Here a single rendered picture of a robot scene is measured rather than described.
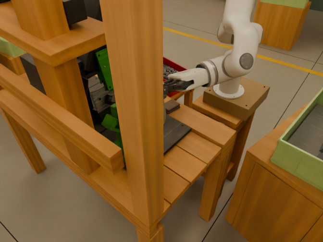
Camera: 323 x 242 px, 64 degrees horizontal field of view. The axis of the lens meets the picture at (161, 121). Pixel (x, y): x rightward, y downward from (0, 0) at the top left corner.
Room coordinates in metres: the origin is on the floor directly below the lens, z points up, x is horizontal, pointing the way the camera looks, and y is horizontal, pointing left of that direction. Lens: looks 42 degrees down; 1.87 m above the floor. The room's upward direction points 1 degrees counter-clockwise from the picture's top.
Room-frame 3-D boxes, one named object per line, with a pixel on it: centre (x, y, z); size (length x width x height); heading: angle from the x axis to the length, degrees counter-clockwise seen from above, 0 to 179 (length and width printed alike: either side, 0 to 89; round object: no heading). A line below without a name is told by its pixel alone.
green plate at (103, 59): (1.22, 0.29, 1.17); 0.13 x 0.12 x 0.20; 49
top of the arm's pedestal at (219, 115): (1.32, -0.42, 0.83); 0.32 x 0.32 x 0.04; 49
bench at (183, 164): (1.22, 0.39, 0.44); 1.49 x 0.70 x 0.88; 49
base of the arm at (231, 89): (1.32, -0.42, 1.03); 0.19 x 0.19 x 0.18
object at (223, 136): (1.43, 0.20, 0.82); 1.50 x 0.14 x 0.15; 49
